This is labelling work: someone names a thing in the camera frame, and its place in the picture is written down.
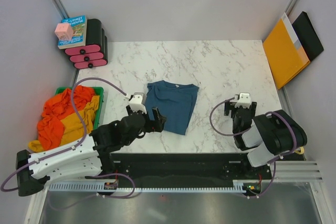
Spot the blue t shirt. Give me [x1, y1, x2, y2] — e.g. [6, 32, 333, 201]
[145, 80, 199, 135]

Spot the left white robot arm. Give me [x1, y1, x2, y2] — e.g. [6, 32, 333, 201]
[16, 106, 166, 197]

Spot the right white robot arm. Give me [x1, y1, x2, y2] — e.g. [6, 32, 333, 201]
[224, 101, 308, 179]

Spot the green plastic bin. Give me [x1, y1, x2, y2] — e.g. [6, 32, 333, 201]
[55, 85, 103, 130]

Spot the orange folder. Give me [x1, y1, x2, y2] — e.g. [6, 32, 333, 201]
[263, 14, 310, 90]

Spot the yellow t shirt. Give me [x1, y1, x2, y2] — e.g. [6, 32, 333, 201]
[28, 95, 100, 153]

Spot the yellow mug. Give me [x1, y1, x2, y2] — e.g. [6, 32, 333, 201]
[294, 146, 305, 155]

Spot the pink black drawer unit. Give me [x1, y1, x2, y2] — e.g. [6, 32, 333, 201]
[64, 18, 108, 69]

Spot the orange t shirt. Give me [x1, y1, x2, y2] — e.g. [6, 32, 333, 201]
[28, 85, 100, 153]

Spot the black folder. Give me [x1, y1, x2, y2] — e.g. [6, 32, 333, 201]
[292, 11, 324, 61]

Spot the blue storey treehouse book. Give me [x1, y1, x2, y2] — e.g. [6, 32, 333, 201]
[58, 15, 87, 49]

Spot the pink cube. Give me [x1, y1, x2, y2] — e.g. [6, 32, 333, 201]
[55, 23, 74, 41]

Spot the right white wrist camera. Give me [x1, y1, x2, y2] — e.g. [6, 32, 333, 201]
[234, 92, 252, 109]

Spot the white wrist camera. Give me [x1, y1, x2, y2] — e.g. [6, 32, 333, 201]
[234, 92, 252, 109]
[125, 92, 146, 114]

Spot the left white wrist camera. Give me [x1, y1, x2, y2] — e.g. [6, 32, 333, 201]
[125, 92, 146, 114]

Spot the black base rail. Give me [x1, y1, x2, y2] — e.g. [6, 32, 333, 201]
[100, 153, 271, 187]

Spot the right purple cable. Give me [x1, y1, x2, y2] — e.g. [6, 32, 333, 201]
[209, 97, 302, 200]

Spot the purple cable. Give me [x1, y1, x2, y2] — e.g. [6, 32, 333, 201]
[209, 97, 302, 200]
[0, 77, 136, 211]

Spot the white slotted cable duct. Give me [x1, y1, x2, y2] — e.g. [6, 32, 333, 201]
[49, 180, 246, 193]

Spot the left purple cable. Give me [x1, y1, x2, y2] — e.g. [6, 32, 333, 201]
[0, 77, 136, 211]

